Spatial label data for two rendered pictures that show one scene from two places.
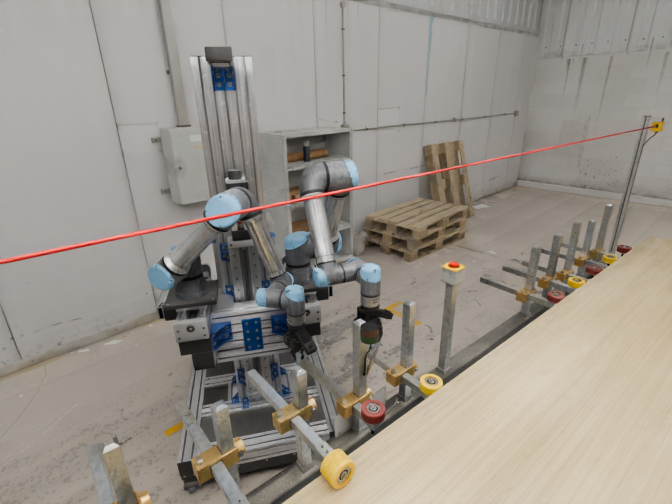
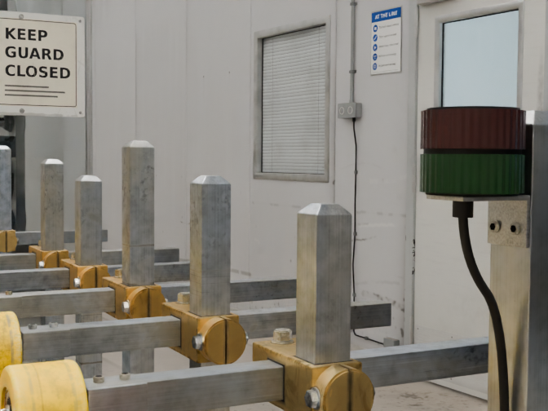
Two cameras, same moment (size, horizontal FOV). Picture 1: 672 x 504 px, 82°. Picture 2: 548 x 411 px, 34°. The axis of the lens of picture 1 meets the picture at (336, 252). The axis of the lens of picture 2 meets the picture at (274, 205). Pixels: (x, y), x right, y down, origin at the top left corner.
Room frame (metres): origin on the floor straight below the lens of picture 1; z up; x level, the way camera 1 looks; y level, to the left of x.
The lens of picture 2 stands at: (1.06, -0.64, 1.14)
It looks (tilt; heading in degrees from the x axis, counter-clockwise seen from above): 3 degrees down; 101
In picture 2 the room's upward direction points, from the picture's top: straight up
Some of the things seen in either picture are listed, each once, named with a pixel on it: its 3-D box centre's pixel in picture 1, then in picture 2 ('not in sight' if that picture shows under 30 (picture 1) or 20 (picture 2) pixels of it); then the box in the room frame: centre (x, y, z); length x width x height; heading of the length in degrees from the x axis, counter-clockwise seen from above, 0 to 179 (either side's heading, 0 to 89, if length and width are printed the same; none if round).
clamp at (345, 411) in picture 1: (355, 401); not in sight; (1.10, -0.06, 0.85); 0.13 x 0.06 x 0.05; 129
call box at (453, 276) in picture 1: (452, 274); not in sight; (1.43, -0.47, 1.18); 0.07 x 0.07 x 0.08; 39
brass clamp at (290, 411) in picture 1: (295, 413); (309, 381); (0.94, 0.14, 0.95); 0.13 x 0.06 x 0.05; 129
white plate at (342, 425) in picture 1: (361, 410); not in sight; (1.15, -0.08, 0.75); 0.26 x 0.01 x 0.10; 129
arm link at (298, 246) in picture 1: (298, 247); not in sight; (1.71, 0.18, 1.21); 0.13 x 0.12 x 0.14; 111
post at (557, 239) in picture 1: (550, 272); not in sight; (2.05, -1.25, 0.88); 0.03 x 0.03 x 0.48; 39
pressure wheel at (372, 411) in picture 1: (373, 419); not in sight; (1.00, -0.11, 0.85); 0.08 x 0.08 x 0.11
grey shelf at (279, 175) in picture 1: (309, 205); not in sight; (4.06, 0.28, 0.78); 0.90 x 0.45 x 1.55; 133
